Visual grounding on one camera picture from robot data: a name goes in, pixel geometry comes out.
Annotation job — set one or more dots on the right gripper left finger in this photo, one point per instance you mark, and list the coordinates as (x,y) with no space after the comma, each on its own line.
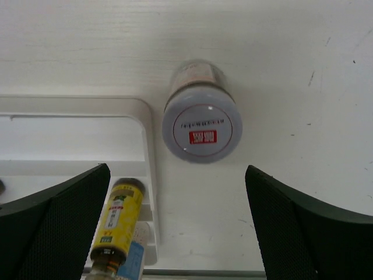
(48,234)

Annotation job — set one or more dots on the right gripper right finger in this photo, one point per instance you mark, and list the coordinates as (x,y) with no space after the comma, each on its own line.
(301,237)

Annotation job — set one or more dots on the yellow label bottle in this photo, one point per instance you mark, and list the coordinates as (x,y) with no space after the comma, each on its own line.
(2,188)
(116,228)

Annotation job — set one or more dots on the blue label shaker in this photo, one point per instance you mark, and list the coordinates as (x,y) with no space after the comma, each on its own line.
(135,262)

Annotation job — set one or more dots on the orange spice jar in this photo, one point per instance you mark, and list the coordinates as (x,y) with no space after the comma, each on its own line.
(201,121)

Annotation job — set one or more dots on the white divided tray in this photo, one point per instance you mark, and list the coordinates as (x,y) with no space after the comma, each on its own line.
(47,140)

